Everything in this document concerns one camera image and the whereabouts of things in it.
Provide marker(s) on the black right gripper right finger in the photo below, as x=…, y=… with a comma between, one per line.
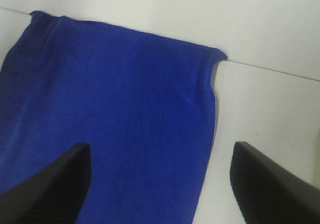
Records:
x=266, y=193

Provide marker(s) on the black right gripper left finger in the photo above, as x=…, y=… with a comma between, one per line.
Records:
x=54, y=195

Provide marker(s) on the blue towel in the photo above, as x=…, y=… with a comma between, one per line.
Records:
x=143, y=102

